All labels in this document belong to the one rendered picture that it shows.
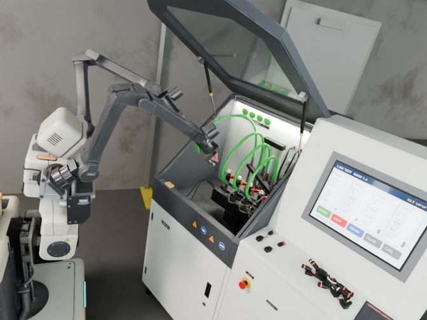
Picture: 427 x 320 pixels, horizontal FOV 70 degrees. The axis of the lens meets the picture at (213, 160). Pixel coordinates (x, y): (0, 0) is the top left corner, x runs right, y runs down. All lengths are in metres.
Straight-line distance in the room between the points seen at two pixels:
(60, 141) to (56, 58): 1.63
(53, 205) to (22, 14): 1.75
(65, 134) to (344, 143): 1.18
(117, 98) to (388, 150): 1.06
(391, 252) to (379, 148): 0.41
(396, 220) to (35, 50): 2.74
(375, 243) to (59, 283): 1.74
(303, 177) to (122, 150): 2.17
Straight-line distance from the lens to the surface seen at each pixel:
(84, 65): 1.78
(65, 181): 1.32
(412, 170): 1.39
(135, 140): 3.22
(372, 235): 1.43
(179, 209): 1.74
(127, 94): 1.11
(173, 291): 2.10
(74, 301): 2.08
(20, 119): 3.15
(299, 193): 1.52
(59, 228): 1.64
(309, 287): 1.38
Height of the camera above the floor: 1.88
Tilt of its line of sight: 25 degrees down
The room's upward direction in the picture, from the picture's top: 12 degrees clockwise
